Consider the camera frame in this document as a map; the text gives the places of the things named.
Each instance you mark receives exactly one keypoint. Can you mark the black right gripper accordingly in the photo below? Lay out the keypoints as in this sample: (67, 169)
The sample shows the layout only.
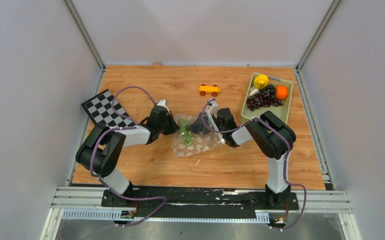
(196, 127)

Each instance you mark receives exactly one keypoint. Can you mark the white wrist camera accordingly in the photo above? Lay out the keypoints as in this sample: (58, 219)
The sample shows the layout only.
(164, 103)
(211, 107)

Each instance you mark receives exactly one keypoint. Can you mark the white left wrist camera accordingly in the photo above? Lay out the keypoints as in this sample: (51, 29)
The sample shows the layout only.
(164, 103)

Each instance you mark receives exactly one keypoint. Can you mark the pale green plastic basket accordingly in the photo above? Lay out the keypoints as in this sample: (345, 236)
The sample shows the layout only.
(281, 112)

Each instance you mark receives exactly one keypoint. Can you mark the white fake garlic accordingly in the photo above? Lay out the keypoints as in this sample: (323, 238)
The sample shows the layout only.
(252, 91)

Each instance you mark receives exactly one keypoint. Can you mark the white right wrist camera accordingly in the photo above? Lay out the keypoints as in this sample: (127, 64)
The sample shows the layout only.
(211, 107)

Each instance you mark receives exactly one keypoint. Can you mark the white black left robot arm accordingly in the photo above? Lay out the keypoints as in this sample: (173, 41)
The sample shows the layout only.
(101, 150)

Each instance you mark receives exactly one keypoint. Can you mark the clear zip top bag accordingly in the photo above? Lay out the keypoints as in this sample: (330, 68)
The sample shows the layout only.
(201, 142)

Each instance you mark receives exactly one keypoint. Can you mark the fake yellow lemon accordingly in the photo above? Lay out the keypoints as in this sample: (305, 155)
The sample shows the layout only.
(261, 81)

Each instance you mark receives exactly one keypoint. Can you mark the dark purple fake grapes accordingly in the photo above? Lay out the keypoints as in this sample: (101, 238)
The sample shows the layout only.
(264, 99)

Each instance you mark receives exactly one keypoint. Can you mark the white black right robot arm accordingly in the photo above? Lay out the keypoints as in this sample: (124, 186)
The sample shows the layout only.
(273, 136)

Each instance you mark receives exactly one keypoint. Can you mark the fake orange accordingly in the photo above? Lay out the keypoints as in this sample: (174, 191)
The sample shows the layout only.
(281, 92)

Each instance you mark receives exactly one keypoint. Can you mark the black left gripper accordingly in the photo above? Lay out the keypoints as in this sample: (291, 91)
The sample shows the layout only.
(174, 125)

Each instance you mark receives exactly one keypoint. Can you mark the yellow toy car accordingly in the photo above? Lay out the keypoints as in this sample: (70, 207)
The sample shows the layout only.
(214, 90)

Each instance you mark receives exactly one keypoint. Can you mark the green fake grapes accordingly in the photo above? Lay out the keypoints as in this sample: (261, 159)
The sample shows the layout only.
(185, 134)

